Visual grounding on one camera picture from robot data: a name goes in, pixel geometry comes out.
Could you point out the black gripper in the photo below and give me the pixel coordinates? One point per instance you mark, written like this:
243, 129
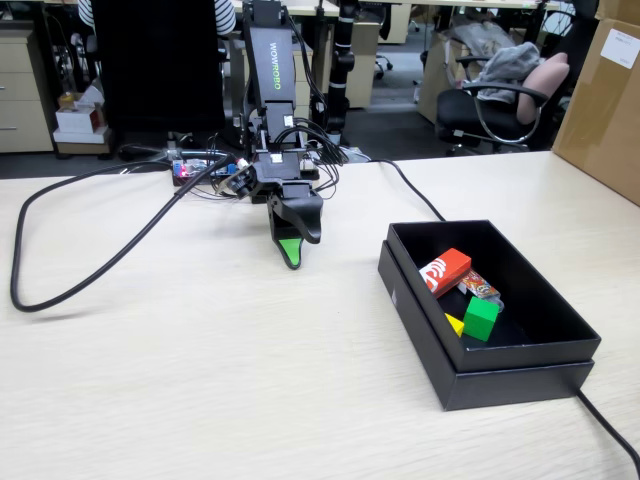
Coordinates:
277, 167

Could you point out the red and white small box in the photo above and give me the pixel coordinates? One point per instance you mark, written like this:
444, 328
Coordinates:
445, 272

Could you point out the yellow cube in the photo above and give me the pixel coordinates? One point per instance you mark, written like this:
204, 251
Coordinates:
456, 327

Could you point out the green cube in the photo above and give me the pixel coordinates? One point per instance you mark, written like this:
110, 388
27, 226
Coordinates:
480, 320

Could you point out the black background robot arm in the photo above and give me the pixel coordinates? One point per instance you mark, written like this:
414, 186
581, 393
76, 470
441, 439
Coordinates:
342, 55

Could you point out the black box tray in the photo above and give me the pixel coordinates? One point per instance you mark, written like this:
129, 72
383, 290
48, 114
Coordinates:
525, 250

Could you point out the white cardboard box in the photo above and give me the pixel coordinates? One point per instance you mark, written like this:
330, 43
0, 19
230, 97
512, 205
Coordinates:
75, 120

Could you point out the black open box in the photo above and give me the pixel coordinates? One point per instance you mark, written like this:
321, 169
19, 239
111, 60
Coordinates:
520, 387

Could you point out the large labelled cardboard box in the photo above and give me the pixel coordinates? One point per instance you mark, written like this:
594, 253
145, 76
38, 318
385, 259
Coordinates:
600, 125

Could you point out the plain cardboard box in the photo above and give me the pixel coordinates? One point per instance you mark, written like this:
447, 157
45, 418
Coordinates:
620, 10

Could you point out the controller circuit board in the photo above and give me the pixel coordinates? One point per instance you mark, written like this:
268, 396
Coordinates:
181, 170

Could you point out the black office chair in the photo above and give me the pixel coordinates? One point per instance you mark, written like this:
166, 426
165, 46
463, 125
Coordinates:
460, 107

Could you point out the flat white carton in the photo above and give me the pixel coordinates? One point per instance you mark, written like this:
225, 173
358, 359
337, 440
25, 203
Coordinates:
80, 142

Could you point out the grey cloth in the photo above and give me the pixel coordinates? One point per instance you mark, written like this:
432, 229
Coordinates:
510, 65

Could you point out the pink cushion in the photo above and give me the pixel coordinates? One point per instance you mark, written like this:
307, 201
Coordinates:
545, 80

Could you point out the beige drawer cabinet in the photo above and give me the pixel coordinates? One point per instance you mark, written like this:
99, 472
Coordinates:
22, 90

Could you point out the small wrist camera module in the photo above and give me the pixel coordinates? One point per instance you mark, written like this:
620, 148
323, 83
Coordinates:
240, 182

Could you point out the beige desk pedestal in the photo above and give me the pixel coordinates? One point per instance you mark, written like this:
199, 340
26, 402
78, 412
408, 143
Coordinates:
362, 65

